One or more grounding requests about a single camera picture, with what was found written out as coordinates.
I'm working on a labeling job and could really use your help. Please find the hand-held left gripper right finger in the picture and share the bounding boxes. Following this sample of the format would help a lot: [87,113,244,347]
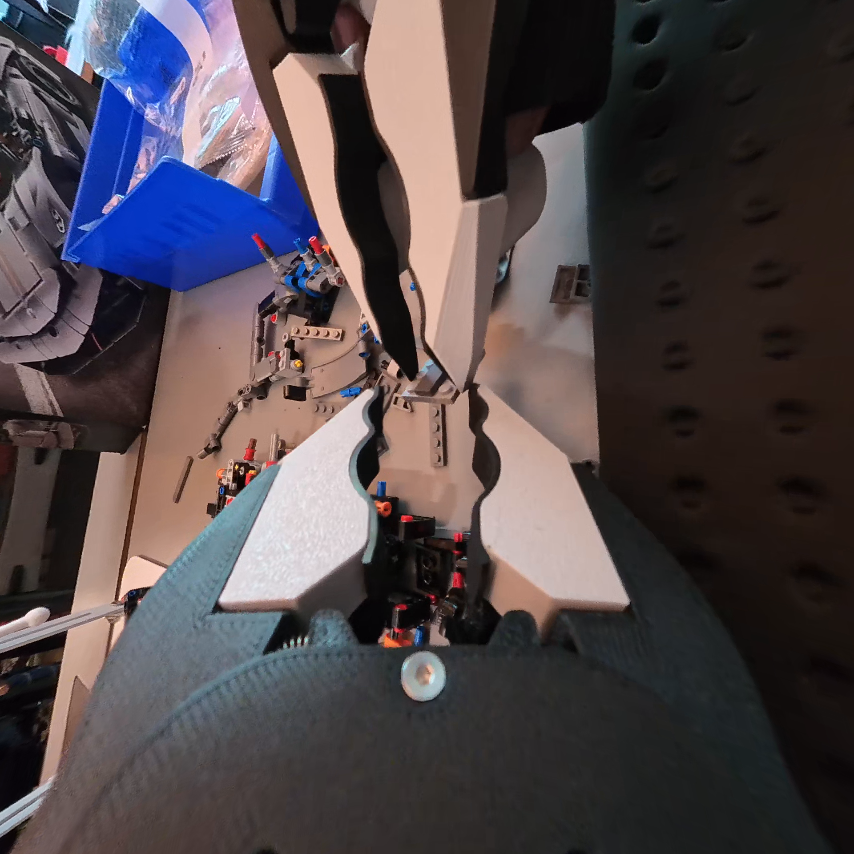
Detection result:
[467,383,632,644]

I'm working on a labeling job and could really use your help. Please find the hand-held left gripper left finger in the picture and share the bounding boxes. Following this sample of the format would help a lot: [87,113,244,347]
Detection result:
[217,386,388,644]

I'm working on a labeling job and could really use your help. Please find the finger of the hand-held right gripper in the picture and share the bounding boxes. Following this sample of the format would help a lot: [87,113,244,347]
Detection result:
[363,0,508,396]
[274,52,428,379]

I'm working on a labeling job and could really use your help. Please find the small grey red lego piece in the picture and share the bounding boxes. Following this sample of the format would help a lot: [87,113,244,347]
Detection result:
[394,360,463,408]

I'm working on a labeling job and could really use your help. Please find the multicoloured lego chassis assembly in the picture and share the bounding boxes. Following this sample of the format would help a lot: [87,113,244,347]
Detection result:
[207,434,289,523]

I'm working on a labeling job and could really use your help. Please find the black lego connectors red pins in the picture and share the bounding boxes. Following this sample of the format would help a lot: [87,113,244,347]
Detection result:
[372,480,483,649]

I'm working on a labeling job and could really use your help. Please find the blue lego suspension assembly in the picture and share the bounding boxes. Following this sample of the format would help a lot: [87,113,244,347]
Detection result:
[252,234,347,316]

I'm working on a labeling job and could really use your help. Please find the dark grey curved lego panel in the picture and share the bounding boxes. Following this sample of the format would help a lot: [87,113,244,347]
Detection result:
[294,334,382,402]

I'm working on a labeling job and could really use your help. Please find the lego set box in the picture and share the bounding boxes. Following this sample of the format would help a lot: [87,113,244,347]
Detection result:
[0,27,169,456]

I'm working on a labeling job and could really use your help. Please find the person's right hand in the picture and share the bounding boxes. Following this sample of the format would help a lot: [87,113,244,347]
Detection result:
[331,2,370,56]

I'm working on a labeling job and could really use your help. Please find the empty clear plastic bags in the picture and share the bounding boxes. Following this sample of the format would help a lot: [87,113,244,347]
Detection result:
[73,0,282,189]

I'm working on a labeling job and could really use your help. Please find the blue plastic bin with label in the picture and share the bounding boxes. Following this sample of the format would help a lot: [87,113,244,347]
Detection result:
[60,80,322,292]

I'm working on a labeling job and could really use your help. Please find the black perforated panel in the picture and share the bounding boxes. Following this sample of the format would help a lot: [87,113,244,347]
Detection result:
[584,0,854,854]

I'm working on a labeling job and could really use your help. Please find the dark grey lego link chain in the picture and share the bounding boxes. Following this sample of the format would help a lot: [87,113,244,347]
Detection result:
[197,394,252,462]

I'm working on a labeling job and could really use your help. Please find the small dark grey lego bracket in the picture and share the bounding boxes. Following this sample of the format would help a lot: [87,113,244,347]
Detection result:
[550,263,593,305]

